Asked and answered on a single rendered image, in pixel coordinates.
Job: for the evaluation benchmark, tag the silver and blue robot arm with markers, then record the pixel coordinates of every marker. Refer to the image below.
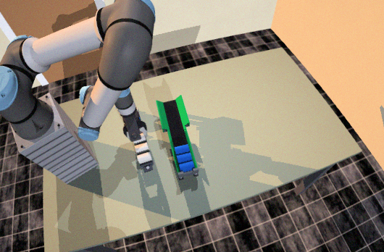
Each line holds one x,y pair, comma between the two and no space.
125,31

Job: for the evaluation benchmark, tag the blue cylinder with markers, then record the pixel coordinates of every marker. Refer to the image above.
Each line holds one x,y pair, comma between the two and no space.
183,158
188,166
182,149

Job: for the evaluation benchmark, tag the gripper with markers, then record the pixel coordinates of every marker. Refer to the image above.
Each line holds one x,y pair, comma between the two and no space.
141,125

